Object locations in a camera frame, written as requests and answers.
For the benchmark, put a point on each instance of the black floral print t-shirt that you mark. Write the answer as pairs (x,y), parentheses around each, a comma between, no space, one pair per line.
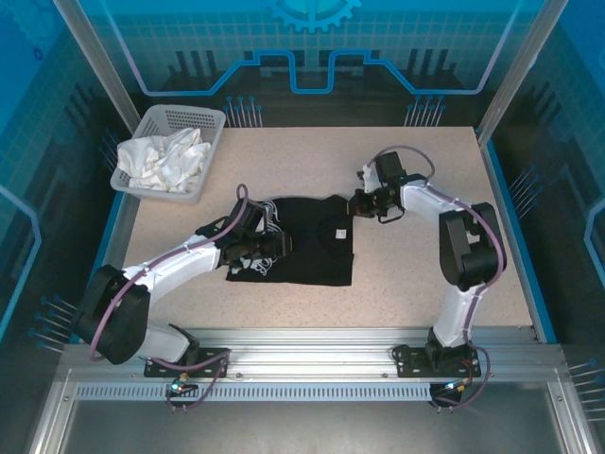
(316,265)

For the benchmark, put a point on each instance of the grey plastic laundry basket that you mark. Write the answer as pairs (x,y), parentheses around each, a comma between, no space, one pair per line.
(189,116)

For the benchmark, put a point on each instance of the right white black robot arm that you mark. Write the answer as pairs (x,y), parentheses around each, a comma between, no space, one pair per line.
(425,198)

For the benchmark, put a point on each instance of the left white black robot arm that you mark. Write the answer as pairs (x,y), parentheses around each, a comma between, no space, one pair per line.
(179,262)

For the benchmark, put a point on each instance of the crumpled white t-shirt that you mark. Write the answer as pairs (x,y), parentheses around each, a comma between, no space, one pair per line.
(163,161)

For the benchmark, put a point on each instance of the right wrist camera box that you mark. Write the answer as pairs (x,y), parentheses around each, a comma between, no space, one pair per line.
(368,171)

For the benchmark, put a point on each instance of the aluminium mounting rail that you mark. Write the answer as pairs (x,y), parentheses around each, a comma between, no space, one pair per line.
(340,350)

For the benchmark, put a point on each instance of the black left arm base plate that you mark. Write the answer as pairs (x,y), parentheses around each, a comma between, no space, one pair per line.
(212,352)

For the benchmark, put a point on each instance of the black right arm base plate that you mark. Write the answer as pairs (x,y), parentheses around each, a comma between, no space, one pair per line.
(411,361)

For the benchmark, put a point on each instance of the right aluminium frame post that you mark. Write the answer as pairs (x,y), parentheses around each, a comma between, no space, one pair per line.
(515,71)

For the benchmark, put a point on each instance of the aluminium frame post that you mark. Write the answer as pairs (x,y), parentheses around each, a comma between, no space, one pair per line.
(515,71)
(108,71)

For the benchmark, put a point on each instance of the left aluminium frame post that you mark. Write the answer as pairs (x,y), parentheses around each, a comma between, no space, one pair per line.
(108,71)

